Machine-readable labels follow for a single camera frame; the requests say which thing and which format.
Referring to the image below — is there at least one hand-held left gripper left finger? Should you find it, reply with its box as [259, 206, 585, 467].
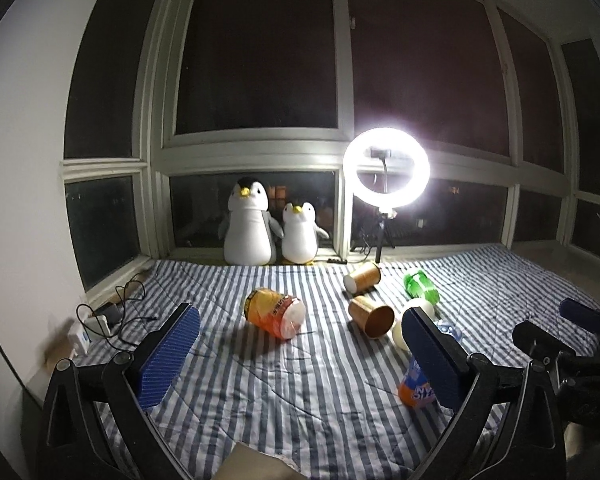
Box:
[36, 303, 202, 480]

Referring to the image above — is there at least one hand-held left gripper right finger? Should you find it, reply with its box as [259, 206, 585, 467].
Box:
[401, 306, 568, 480]

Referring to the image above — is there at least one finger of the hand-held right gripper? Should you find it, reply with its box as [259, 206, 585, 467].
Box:
[559, 297, 600, 334]
[511, 319, 581, 368]

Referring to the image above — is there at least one white plastic cup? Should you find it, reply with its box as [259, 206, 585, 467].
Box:
[392, 298, 436, 351]

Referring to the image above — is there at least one brown paper cup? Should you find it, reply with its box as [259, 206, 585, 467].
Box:
[348, 295, 396, 337]
[343, 261, 382, 295]

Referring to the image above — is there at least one orange yellow noodle cup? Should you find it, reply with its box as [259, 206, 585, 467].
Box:
[244, 287, 306, 339]

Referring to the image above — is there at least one orange soda bottle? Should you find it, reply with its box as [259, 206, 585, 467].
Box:
[397, 319, 465, 410]

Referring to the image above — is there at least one green plastic bottle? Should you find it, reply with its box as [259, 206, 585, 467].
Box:
[403, 270, 440, 306]

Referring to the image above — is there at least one white charger plug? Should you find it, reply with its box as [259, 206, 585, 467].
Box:
[82, 312, 114, 337]

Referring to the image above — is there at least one white power strip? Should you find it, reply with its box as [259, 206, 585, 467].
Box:
[69, 322, 94, 357]

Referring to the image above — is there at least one striped blue white blanket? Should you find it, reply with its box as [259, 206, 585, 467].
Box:
[45, 242, 600, 480]

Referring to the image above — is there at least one black tripod stand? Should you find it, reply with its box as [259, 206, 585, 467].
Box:
[364, 207, 397, 264]

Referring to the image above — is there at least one brown cardboard piece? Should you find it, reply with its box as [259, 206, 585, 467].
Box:
[220, 442, 302, 480]

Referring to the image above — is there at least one large penguin plush toy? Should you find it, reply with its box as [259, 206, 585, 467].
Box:
[217, 176, 286, 266]

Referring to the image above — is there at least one small penguin plush toy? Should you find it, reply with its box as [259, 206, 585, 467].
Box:
[280, 202, 330, 265]

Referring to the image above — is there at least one white ring light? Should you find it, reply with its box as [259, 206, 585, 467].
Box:
[342, 127, 431, 211]

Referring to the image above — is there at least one white window frame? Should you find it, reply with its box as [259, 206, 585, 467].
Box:
[60, 0, 600, 306]

